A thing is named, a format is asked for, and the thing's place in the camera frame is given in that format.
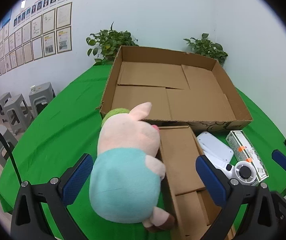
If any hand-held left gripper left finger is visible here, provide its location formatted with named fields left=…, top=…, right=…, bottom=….
left=10, top=153, right=94, bottom=240

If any green tablecloth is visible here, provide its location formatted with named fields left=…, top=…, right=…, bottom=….
left=0, top=64, right=286, bottom=240

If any pink pig plush toy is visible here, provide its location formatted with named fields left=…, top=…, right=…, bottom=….
left=89, top=102, right=176, bottom=233

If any black cable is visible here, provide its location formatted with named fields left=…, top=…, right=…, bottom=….
left=0, top=117, right=23, bottom=183

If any wall of framed certificates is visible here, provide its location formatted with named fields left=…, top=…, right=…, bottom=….
left=0, top=2, right=73, bottom=79

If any small narrow cardboard box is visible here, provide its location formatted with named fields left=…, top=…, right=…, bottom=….
left=155, top=126, right=235, bottom=240

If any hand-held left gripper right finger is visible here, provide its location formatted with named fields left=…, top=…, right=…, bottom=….
left=195, top=154, right=283, bottom=240

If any white instant camera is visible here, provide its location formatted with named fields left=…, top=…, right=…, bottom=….
left=212, top=160, right=260, bottom=187

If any small green potted plant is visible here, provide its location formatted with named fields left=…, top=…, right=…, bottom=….
left=183, top=33, right=228, bottom=67

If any grey plastic stool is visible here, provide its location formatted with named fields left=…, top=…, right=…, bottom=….
left=3, top=94, right=33, bottom=135
left=0, top=124, right=18, bottom=167
left=29, top=82, right=56, bottom=118
left=0, top=92, right=12, bottom=117

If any white plastic device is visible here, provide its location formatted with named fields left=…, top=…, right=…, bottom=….
left=196, top=131, right=234, bottom=167

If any green and white carton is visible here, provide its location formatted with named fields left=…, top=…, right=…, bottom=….
left=226, top=130, right=269, bottom=183

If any large cardboard box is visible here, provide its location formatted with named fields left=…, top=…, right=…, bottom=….
left=99, top=45, right=253, bottom=133

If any bushy green potted plant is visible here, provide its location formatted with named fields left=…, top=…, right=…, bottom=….
left=86, top=22, right=139, bottom=66

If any blue wall sign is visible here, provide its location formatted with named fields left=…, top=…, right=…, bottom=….
left=2, top=9, right=12, bottom=27

